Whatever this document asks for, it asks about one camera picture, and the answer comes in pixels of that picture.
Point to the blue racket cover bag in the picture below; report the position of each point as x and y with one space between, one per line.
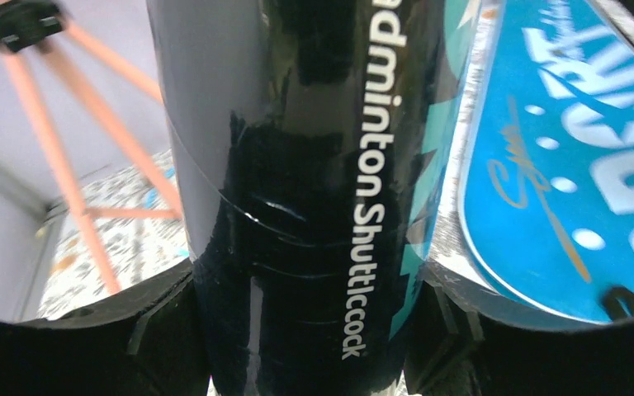
546 196

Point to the black shuttlecock tube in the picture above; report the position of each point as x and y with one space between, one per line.
310 140

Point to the pink music stand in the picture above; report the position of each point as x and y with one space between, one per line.
35 26

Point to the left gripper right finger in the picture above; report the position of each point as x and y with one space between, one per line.
468 341

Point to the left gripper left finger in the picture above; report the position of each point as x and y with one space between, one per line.
145 340

